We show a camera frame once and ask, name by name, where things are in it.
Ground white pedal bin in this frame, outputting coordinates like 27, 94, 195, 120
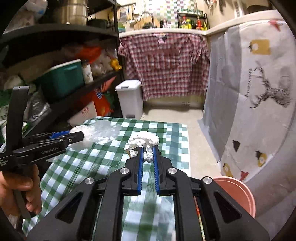
115, 80, 144, 120

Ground crumpled clear bag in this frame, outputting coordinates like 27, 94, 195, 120
25, 93, 51, 121

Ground metal pot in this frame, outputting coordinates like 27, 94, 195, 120
54, 0, 88, 25

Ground metal faucet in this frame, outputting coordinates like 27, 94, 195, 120
138, 11, 155, 29

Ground green checked tablecloth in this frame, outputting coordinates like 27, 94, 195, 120
22, 116, 193, 241

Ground clear plastic bag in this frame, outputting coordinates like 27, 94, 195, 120
68, 123, 122, 150

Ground white tissue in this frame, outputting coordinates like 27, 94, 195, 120
124, 131, 160, 163

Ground yellow toy duck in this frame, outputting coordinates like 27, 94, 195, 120
110, 59, 122, 71

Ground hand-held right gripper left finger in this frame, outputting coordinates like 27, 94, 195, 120
27, 146, 145, 241

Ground orange carton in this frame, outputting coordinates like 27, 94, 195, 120
91, 89, 115, 118

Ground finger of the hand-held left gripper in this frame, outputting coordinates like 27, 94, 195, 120
48, 130, 71, 139
23, 131, 84, 146

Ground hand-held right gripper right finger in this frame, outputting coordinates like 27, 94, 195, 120
153, 146, 271, 241

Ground pink plastic bin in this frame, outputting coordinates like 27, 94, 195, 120
211, 176, 256, 219

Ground red plaid shirt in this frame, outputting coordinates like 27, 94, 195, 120
118, 32, 210, 101

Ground orange bag on shelf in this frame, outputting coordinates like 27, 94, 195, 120
80, 46, 102, 63

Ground white deer print cloth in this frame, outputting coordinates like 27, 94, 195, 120
196, 20, 296, 216

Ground white plastic bag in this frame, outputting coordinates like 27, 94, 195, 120
23, 0, 49, 24

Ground black shelf rack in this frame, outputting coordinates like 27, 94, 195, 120
0, 0, 127, 149

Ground green storage box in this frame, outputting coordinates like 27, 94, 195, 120
40, 59, 85, 101

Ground white countertop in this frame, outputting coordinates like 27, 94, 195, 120
119, 10, 282, 38

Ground hanging kitchen utensils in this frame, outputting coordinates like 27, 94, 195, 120
205, 0, 223, 9

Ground black spice rack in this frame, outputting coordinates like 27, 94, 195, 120
177, 9, 208, 31

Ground white labelled jar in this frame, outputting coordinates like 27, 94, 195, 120
82, 61, 94, 84

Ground white cardboard box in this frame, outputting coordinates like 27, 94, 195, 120
68, 102, 97, 127

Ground person's left hand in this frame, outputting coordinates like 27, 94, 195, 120
0, 165, 42, 215

